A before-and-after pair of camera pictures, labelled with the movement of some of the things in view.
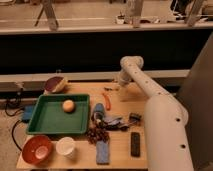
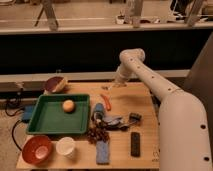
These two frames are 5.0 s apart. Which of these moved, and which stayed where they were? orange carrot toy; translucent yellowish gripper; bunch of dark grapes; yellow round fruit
Moved: translucent yellowish gripper
Stayed: bunch of dark grapes; orange carrot toy; yellow round fruit
